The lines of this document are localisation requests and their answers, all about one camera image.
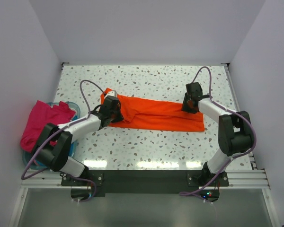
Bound orange t shirt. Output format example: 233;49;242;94
109;95;205;132

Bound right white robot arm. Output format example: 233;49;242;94
181;82;255;184

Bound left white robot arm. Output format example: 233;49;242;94
32;95;123;178

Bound pink t shirt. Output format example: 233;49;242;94
20;101;76;153

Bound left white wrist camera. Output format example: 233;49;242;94
106;90;117;97

